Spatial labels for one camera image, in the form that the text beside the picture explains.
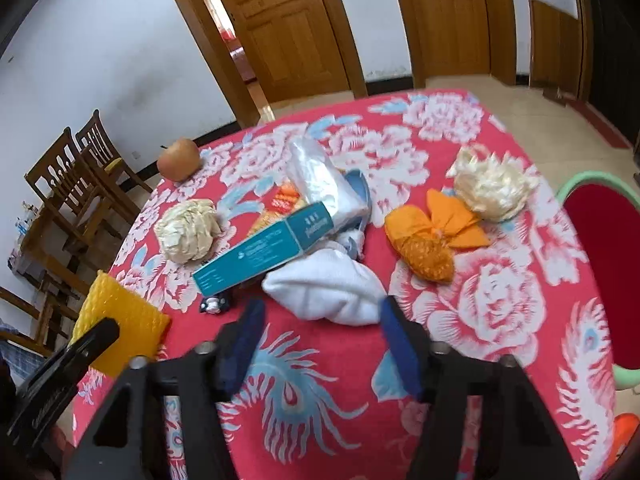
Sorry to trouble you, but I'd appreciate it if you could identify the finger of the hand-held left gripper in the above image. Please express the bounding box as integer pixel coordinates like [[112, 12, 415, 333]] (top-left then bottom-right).
[[60, 317, 121, 367]]

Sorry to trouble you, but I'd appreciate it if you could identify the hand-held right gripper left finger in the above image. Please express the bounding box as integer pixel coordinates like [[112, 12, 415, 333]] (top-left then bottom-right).
[[75, 297, 268, 480]]

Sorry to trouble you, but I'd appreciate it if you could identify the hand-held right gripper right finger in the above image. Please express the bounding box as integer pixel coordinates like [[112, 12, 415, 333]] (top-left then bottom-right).
[[379, 296, 583, 480]]

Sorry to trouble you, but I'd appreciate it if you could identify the small panda toy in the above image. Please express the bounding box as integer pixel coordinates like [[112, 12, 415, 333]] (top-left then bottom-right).
[[199, 294, 236, 315]]

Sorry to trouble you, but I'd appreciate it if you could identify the orange mesh cloth pouch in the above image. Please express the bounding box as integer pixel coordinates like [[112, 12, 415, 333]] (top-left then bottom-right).
[[384, 189, 492, 281]]

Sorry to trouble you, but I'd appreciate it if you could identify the orange snack packet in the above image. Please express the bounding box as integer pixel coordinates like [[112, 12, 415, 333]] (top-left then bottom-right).
[[247, 183, 308, 236]]

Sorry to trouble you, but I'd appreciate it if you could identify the cream paper ball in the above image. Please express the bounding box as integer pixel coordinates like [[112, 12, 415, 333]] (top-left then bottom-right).
[[446, 146, 541, 222], [153, 199, 223, 264]]

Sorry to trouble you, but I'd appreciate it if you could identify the red bin with green rim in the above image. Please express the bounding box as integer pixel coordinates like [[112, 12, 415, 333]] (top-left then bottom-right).
[[556, 171, 640, 391]]

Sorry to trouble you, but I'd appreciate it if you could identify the red floral tablecloth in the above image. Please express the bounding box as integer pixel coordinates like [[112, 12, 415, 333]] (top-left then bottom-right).
[[70, 89, 618, 480]]

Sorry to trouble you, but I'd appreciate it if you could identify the teal carton box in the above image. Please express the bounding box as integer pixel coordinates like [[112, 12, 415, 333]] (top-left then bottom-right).
[[192, 201, 335, 298]]

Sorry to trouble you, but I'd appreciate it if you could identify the white cloth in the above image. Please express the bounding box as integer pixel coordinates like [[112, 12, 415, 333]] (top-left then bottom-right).
[[261, 230, 388, 327]]

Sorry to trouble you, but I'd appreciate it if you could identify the wooden chair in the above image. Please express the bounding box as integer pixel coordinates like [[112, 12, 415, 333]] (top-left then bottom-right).
[[75, 109, 153, 196], [25, 127, 141, 261]]

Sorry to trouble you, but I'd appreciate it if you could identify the blue curved plastic piece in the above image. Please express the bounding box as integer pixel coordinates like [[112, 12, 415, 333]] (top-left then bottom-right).
[[345, 169, 373, 231]]

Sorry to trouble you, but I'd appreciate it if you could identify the clear plastic bag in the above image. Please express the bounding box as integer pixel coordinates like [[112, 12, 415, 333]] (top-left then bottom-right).
[[287, 136, 368, 233]]

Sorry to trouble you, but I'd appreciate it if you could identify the apple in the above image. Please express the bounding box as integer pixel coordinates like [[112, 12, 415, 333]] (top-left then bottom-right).
[[156, 137, 203, 182]]

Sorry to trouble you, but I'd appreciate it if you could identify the orange plastic stool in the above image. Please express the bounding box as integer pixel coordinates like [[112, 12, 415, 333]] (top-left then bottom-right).
[[607, 412, 640, 468]]

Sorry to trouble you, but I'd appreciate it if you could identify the red door mat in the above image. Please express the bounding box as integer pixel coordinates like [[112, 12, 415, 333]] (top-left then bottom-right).
[[565, 97, 633, 151]]

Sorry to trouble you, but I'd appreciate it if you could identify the wooden panel door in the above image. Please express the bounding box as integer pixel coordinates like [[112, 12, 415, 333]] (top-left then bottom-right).
[[200, 0, 351, 105], [400, 0, 493, 78]]

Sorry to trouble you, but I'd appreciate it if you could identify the small wooden cabinet door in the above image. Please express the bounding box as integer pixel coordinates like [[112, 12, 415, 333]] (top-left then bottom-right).
[[527, 0, 583, 101]]

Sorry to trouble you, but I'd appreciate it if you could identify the dark door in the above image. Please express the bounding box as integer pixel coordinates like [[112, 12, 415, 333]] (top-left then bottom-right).
[[585, 0, 640, 116]]

